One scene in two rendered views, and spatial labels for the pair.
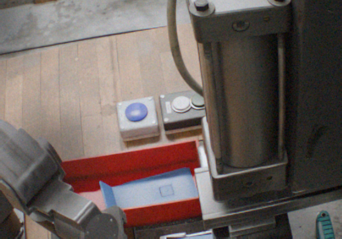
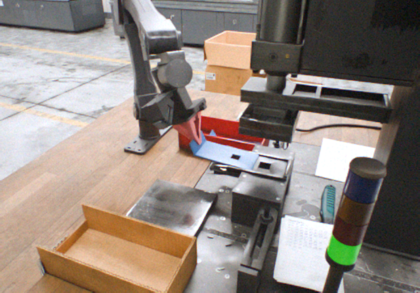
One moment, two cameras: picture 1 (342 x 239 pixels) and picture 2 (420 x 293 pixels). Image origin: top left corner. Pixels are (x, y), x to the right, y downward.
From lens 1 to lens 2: 56 cm
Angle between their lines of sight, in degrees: 26
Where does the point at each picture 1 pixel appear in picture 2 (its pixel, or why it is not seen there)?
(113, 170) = (222, 131)
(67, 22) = not seen: hidden behind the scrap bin
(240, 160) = (271, 32)
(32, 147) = (169, 26)
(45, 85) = (212, 102)
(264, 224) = (277, 110)
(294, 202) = (302, 99)
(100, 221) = (182, 64)
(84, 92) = (229, 109)
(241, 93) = not seen: outside the picture
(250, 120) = not seen: outside the picture
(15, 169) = (153, 28)
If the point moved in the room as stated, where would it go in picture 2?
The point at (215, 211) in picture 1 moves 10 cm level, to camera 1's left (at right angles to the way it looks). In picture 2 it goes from (250, 88) to (201, 82)
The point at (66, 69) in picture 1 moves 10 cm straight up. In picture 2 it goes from (226, 101) to (227, 77)
